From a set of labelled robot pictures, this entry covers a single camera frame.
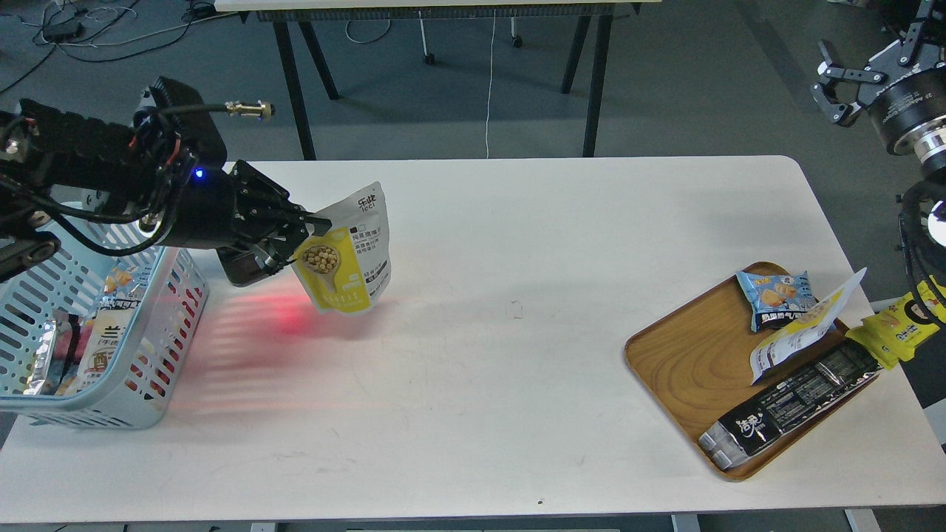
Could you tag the yellow snack bag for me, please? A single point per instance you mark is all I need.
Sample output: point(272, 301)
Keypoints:
point(894, 333)

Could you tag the snacks inside basket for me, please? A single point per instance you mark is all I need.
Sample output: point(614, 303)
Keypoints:
point(75, 351)

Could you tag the black barcode scanner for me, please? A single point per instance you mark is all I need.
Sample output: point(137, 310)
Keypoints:
point(245, 267)

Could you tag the wooden tray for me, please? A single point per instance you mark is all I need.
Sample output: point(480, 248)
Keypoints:
point(695, 365)

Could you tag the blue snack packet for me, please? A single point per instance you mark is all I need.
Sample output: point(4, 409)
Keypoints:
point(775, 300)

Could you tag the light blue plastic basket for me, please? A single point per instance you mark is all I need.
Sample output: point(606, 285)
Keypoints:
point(135, 390)

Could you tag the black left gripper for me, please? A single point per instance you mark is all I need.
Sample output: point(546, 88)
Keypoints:
point(209, 207)

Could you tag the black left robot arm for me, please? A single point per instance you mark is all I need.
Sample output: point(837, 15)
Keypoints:
point(159, 181)

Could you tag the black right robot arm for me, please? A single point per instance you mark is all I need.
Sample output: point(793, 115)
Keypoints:
point(902, 90)

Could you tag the long black snack package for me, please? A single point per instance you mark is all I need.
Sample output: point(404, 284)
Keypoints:
point(795, 401)

